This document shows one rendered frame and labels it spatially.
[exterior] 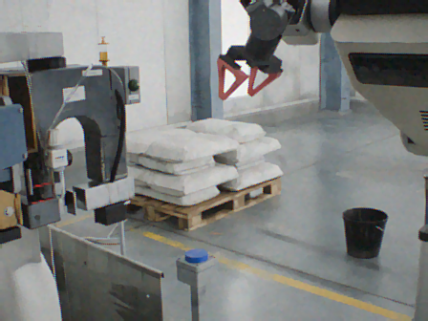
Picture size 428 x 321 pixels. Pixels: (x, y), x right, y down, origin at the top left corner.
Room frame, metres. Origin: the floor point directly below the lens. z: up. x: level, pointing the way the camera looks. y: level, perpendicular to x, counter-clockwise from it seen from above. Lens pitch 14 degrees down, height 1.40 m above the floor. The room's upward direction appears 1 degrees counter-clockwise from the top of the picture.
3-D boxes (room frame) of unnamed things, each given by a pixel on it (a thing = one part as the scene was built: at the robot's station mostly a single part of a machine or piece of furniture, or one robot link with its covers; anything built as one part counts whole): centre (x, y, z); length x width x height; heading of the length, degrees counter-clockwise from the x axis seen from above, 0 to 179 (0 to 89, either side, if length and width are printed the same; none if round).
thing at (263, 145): (4.52, -0.22, 0.44); 0.68 x 0.44 x 0.15; 138
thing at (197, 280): (1.29, 0.05, 0.81); 0.08 x 0.08 x 0.06; 48
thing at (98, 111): (1.28, 0.40, 1.21); 0.30 x 0.25 x 0.30; 48
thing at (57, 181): (1.08, 0.33, 1.11); 0.03 x 0.03 x 0.06
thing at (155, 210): (4.43, 0.13, 0.07); 1.20 x 0.82 x 0.14; 140
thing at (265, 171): (4.52, -0.24, 0.20); 0.67 x 0.43 x 0.15; 138
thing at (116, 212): (1.27, 0.25, 0.98); 0.09 x 0.05 x 0.05; 138
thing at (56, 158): (1.08, 0.33, 1.14); 0.05 x 0.04 x 0.16; 138
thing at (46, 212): (1.11, 0.39, 1.04); 0.08 x 0.06 x 0.05; 138
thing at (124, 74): (1.31, 0.22, 1.29); 0.08 x 0.05 x 0.09; 48
